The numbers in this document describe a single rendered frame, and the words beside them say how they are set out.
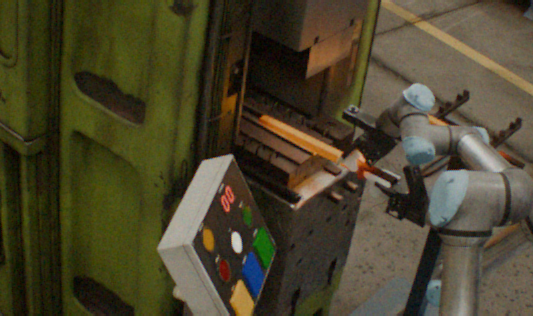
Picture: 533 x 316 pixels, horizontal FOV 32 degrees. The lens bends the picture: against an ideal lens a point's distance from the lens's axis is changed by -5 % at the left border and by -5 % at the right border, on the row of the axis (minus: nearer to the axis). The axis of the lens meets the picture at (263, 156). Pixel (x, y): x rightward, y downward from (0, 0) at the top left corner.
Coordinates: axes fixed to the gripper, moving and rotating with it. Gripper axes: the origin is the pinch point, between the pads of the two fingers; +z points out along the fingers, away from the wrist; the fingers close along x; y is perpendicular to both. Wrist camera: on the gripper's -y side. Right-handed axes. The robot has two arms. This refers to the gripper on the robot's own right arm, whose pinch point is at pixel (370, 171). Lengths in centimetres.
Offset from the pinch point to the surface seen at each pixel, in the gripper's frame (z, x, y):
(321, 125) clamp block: 24.9, 13.1, 3.6
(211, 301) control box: -5, -71, -4
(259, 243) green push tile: 1.3, -45.8, -1.6
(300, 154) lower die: 19.6, -4.5, 2.6
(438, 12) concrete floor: 129, 311, 101
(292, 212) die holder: 12.1, -16.0, 11.9
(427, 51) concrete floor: 107, 258, 101
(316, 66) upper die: 16.5, -8.1, -27.7
